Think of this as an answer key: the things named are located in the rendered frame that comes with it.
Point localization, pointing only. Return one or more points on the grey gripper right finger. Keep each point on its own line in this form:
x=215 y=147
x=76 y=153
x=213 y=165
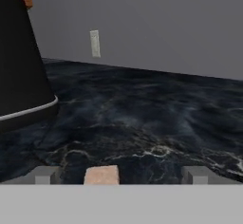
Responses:
x=194 y=175

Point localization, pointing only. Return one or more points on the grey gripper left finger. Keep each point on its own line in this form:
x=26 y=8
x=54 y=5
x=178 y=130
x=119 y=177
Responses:
x=47 y=175

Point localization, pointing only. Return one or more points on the pale pink cube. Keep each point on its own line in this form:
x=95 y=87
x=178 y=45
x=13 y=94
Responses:
x=102 y=175

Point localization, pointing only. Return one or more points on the black appliance with silver band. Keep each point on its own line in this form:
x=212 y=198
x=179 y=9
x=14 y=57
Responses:
x=22 y=66

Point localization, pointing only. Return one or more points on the white wall socket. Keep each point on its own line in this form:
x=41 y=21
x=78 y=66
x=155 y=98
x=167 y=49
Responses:
x=95 y=43

